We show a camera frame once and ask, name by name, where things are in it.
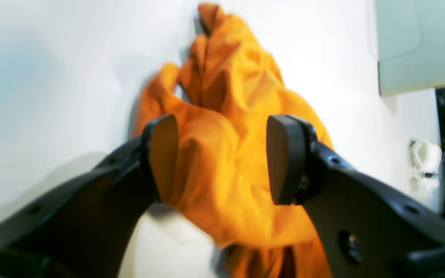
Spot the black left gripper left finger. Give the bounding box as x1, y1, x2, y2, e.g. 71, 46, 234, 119
0, 115, 179, 278

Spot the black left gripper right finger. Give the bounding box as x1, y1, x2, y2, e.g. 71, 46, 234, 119
267, 114, 445, 278

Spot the orange t-shirt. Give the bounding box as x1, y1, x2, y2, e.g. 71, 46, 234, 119
136, 2, 333, 278

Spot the pale green side table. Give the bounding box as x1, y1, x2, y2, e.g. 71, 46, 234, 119
375, 0, 445, 97

